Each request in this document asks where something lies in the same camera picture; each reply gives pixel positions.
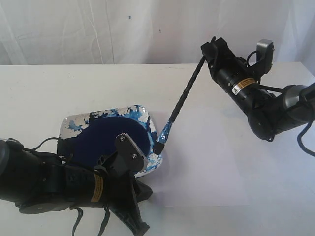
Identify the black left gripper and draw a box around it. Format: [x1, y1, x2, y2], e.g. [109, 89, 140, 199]
[63, 166, 153, 234]

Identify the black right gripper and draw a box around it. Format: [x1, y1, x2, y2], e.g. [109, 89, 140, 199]
[201, 36, 261, 101]

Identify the white square paint dish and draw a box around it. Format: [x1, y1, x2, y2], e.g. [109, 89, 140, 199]
[57, 105, 163, 178]

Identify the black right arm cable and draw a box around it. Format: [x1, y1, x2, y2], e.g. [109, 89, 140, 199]
[296, 120, 315, 157]

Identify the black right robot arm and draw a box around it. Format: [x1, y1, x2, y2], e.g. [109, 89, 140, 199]
[201, 38, 315, 142]

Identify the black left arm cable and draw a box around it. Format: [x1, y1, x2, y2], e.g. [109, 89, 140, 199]
[24, 136, 74, 165]

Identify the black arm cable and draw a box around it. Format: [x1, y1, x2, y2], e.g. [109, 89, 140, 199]
[296, 120, 315, 157]
[24, 136, 74, 165]

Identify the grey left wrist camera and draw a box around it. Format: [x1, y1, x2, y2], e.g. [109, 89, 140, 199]
[115, 133, 148, 173]

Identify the white backdrop cloth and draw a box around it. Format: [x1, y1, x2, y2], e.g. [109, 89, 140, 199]
[0, 0, 315, 65]

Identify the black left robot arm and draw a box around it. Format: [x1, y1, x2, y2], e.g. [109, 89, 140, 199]
[0, 134, 152, 236]

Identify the white paper sheet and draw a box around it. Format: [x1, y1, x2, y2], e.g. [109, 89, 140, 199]
[151, 107, 249, 207]

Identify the black paintbrush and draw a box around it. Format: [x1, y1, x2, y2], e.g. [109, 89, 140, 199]
[153, 56, 205, 155]

